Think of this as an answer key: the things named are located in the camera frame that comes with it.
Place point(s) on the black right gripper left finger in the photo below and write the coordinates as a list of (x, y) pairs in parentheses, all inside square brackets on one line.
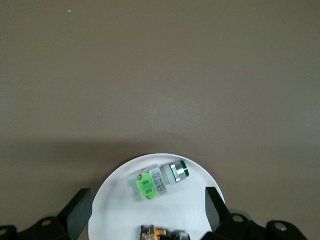
[(75, 212)]

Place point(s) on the pale pink round plate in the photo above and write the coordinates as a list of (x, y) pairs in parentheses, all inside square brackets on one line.
[(117, 212)]

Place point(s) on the green push button switch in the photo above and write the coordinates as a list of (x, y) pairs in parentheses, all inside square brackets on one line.
[(147, 187)]

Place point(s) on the orange and black switch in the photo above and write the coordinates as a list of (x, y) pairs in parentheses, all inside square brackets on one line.
[(155, 233)]

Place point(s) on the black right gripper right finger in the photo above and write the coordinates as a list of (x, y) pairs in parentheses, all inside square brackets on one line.
[(217, 212)]

